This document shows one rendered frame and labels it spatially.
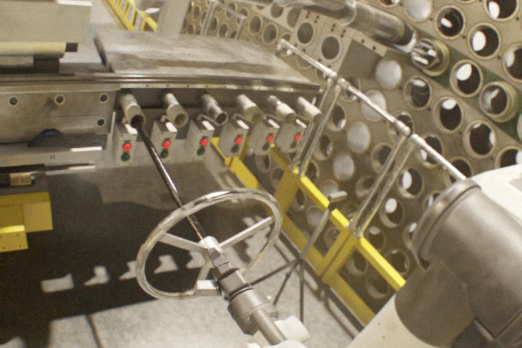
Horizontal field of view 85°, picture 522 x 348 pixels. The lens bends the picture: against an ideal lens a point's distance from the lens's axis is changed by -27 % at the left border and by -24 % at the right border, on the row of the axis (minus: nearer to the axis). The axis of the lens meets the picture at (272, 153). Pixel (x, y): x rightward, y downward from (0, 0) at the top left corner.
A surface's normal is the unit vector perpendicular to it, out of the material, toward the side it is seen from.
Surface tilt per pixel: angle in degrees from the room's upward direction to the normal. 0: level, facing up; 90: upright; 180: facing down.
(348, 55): 90
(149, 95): 90
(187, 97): 90
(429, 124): 90
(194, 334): 0
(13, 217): 0
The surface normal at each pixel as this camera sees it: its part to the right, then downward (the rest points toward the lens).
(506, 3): -0.77, 0.06
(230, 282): -0.07, -0.69
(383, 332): -0.92, -0.29
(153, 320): 0.33, -0.81
